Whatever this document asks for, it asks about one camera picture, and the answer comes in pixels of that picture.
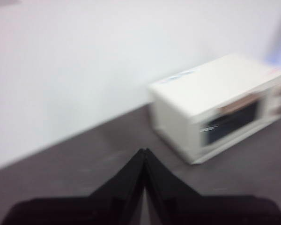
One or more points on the cream Toshiba toaster oven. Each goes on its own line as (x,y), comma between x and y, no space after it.
(178,112)

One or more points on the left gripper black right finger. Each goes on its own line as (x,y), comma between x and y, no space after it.
(201,211)

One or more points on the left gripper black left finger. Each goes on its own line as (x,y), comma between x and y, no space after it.
(96,211)

